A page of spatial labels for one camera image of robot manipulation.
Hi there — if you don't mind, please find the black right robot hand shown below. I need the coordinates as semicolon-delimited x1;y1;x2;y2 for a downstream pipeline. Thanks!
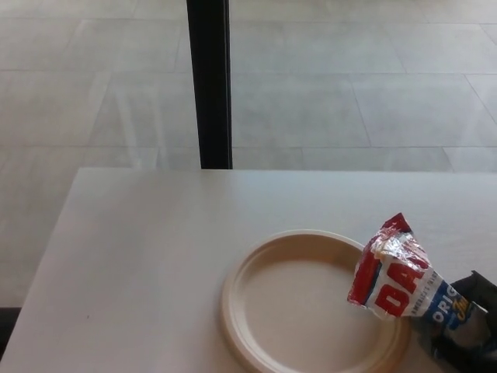
411;270;497;373

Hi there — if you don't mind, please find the black vertical window post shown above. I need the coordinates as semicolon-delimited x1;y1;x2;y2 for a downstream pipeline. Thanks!
185;0;233;170

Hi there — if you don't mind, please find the beige round paper plate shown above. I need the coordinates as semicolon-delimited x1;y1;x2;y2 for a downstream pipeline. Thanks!
220;228;412;373

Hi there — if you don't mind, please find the red white sunflower seed bag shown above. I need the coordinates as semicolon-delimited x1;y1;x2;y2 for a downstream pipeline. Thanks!
346;212;491;339

